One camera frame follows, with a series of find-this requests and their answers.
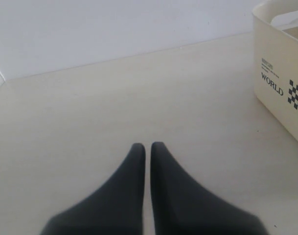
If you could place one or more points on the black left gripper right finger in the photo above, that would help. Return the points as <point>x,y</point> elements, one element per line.
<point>181,206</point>

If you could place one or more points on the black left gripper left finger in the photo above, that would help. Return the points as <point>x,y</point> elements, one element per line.
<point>116,208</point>

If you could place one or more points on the cream plastic bin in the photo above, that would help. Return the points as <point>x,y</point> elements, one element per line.
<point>276,63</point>

